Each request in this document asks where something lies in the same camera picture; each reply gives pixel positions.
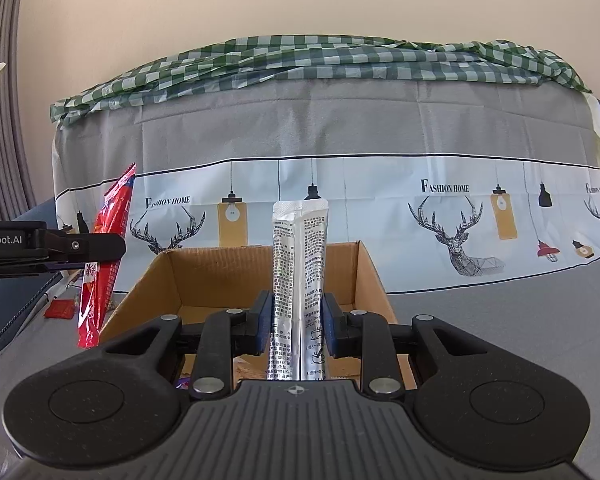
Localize red square snack packet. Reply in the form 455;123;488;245
44;298;76;320

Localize red spicy snack bag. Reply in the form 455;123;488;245
78;164;136;349

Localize silver foil snack packet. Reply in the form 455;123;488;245
268;198;329;382

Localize clear bag of biscuits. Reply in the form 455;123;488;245
233;356;266;386

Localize purple chocolate bar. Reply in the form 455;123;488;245
176;377;190;389

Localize open cardboard box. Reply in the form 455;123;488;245
98;239;417;392

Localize deer print sofa cover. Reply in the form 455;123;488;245
27;80;600;479

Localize green checkered cloth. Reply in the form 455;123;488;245
50;35;588;129

